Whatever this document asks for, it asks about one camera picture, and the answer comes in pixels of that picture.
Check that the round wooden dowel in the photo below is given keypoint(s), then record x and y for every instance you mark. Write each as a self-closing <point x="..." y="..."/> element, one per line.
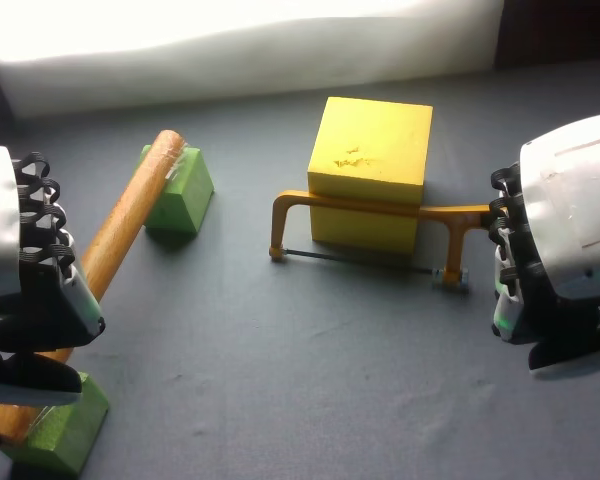
<point x="125" y="210"/>

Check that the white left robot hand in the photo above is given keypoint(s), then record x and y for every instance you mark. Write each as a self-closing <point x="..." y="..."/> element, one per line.
<point x="0" y="225"/>

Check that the yellow wooden block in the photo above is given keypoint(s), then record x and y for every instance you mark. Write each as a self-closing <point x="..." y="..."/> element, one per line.
<point x="370" y="150"/>

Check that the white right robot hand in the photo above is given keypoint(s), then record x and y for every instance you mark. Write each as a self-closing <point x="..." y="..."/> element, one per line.
<point x="565" y="210"/>

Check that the grey table cloth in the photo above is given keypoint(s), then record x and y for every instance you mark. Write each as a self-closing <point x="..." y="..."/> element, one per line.
<point x="280" y="375"/>

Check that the green wedge support block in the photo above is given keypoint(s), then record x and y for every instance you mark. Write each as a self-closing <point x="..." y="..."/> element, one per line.
<point x="65" y="435"/>
<point x="185" y="200"/>

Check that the white foam board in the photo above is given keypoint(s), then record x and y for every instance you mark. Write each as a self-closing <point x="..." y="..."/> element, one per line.
<point x="230" y="50"/>

